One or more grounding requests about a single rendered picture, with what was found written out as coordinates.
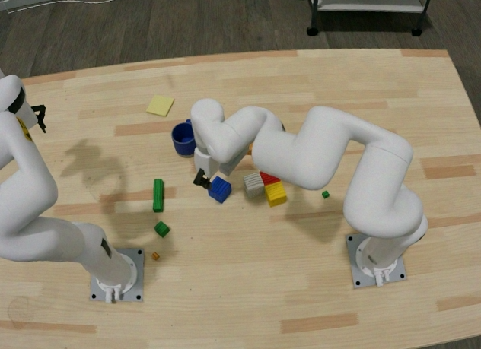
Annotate dark blue mug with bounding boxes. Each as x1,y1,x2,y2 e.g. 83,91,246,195
171,119,196,158

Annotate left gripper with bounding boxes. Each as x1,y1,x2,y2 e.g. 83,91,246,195
21,101,46,133

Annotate red cube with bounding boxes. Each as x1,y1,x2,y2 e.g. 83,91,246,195
260,171,281,186

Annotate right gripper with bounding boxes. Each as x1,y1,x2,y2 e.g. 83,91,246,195
193,147,220,190

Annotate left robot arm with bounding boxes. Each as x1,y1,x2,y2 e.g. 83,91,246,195
0,69,138,303

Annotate pale yellow square tile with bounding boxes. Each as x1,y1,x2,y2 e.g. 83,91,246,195
146,95,174,117

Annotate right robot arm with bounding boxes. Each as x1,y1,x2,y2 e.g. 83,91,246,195
190,98,428,287

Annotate blue cube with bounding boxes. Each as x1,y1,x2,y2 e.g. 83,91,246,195
207,176,231,203

